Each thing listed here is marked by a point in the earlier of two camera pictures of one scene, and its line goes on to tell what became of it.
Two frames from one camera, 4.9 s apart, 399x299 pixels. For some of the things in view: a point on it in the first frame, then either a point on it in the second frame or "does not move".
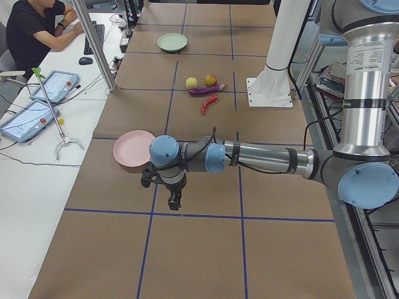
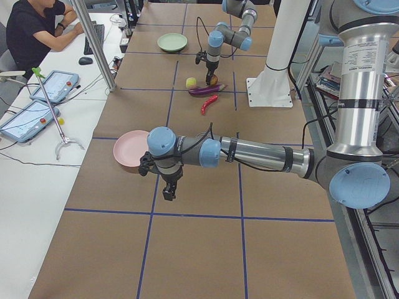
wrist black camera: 148,176 to 148,163
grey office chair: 12,74 does not move
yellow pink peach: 191,83 does not move
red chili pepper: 211,100 does not move
